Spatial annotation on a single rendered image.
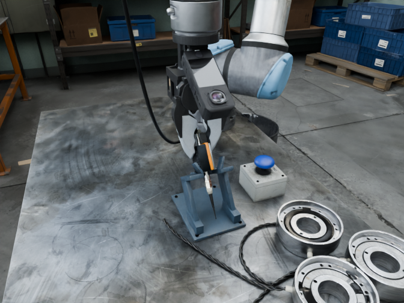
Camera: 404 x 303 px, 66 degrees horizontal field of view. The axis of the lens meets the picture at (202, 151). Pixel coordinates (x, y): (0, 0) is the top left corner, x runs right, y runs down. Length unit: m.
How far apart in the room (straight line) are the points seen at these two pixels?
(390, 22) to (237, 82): 3.47
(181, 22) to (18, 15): 3.65
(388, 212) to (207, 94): 1.75
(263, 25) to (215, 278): 0.57
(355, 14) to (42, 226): 4.15
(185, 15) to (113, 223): 0.37
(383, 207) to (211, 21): 1.78
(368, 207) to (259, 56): 1.46
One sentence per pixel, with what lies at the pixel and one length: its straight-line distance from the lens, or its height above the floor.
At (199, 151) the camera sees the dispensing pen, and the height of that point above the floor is 0.93.
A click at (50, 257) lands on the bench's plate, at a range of 0.58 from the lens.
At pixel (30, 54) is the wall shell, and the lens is 4.38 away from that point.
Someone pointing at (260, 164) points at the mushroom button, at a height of 0.87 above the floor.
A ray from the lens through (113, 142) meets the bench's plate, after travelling 0.86.
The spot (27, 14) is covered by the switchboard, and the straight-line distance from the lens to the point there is 4.05.
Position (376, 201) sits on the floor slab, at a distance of 2.13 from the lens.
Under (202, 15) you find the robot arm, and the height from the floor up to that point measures 1.15.
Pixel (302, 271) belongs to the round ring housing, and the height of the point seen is 0.83.
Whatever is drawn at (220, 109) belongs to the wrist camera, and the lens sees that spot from 0.42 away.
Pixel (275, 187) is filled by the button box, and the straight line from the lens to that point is 0.64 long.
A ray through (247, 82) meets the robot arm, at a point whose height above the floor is 0.96.
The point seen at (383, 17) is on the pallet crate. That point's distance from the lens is 4.21.
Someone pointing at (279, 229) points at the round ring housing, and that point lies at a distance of 0.54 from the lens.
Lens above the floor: 1.21
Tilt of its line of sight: 31 degrees down
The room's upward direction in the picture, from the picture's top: straight up
